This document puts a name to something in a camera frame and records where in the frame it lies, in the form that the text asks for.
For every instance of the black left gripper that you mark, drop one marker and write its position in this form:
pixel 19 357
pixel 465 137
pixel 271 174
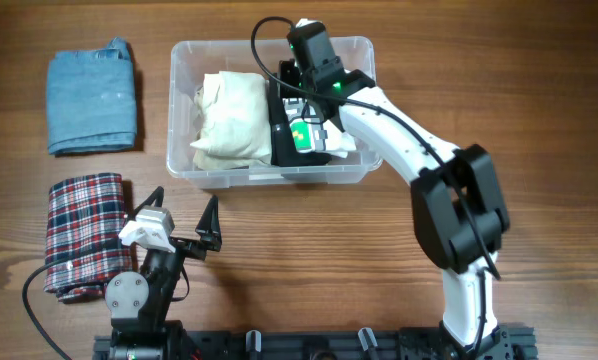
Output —
pixel 208 228

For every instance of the folded blue denim cloth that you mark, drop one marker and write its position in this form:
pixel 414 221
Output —
pixel 91 102

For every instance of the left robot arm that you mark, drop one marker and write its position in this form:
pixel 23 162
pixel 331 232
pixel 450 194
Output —
pixel 139 300

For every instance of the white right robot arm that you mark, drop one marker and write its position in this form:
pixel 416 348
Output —
pixel 459 212

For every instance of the red plaid cloth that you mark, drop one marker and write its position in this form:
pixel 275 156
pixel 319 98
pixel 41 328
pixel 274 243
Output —
pixel 85 216

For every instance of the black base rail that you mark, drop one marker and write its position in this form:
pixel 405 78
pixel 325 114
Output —
pixel 507 342

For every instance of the white printed t-shirt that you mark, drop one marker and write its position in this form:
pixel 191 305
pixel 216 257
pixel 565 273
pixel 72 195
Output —
pixel 313 135

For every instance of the black cloth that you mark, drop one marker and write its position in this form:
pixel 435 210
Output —
pixel 284 153

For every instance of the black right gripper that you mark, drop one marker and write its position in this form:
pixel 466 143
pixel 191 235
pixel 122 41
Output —
pixel 287 69

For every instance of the cream cloth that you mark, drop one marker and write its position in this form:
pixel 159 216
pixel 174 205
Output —
pixel 235 131

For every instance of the clear plastic storage container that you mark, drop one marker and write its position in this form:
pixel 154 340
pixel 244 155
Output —
pixel 190 62

